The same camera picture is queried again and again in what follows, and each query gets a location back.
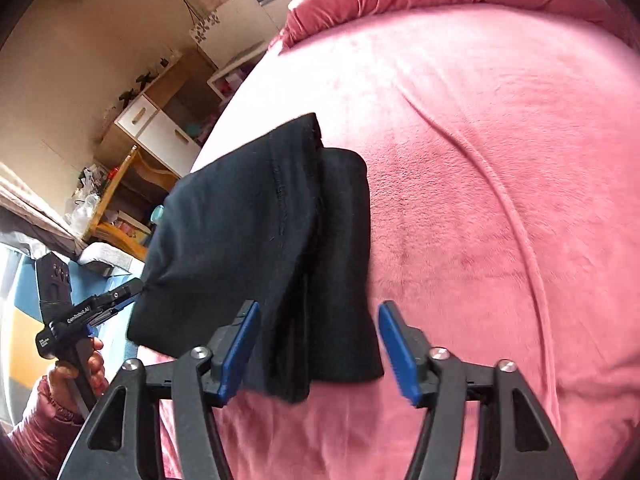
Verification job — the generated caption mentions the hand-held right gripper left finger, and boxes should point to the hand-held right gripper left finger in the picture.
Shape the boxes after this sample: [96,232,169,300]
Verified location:
[57,301,261,480]

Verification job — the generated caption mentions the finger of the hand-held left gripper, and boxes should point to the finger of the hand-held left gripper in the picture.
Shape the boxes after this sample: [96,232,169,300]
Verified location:
[89,295,138,337]
[97,279,146,306]

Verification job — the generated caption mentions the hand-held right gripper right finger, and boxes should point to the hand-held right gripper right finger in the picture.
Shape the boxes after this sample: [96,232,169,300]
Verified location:
[378,301,578,480]

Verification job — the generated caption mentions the black pants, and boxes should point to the black pants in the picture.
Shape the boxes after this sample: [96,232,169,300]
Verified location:
[126,112,386,404]

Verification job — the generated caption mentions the person's left forearm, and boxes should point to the person's left forearm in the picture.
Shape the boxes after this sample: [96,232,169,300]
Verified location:
[10,375,88,480]

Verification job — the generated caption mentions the person's left hand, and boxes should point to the person's left hand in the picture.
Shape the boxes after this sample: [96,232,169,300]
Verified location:
[47,337,108,411]

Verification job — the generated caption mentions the grey cushion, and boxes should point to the grey cushion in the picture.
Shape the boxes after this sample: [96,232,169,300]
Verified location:
[77,241,145,278]

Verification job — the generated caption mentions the blue mat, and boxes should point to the blue mat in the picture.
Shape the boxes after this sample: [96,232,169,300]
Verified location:
[0,242,151,411]

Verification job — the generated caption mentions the clear plastic bag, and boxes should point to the clear plastic bag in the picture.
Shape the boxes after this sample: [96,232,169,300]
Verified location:
[64,187,103,237]

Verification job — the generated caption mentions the yellow wooden chair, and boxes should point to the yellow wooden chair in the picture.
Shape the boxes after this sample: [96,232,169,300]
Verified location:
[82,145,181,261]

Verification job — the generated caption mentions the beige striped cloth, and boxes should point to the beige striped cloth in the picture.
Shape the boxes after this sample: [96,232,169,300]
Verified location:
[0,160,87,257]

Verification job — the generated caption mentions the wooden cabinet with white drawers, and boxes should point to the wooden cabinet with white drawers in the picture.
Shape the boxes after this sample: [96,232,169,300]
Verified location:
[95,50,221,178]

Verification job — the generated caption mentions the pink bed blanket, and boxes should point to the pink bed blanket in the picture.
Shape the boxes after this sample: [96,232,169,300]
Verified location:
[160,2,640,480]

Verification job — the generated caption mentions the white shelf unit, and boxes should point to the white shelf unit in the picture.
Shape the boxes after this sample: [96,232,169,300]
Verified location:
[207,40,268,98]

